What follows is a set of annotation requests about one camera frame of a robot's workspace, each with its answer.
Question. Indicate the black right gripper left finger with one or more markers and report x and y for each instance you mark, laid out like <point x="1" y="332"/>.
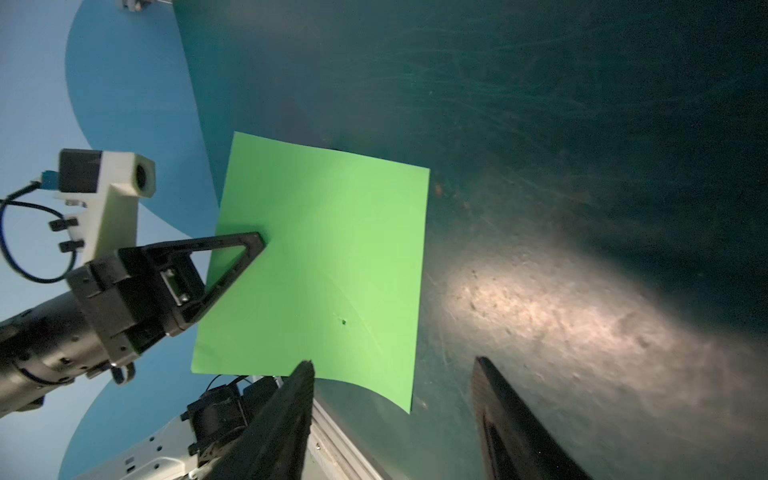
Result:
<point x="274" y="445"/>

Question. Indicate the green square paper sheet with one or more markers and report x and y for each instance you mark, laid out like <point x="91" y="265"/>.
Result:
<point x="339" y="280"/>

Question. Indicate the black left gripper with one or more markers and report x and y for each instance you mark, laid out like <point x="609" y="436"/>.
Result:
<point x="133" y="298"/>

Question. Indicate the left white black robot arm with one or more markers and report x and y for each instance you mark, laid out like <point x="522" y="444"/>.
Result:
<point x="50" y="345"/>

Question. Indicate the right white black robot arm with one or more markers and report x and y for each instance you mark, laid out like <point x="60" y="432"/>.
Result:
<point x="189" y="445"/>

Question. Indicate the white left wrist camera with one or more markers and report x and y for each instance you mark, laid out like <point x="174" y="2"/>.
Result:
<point x="107" y="186"/>

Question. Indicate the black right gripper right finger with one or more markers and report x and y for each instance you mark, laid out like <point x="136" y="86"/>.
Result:
<point x="514" y="443"/>

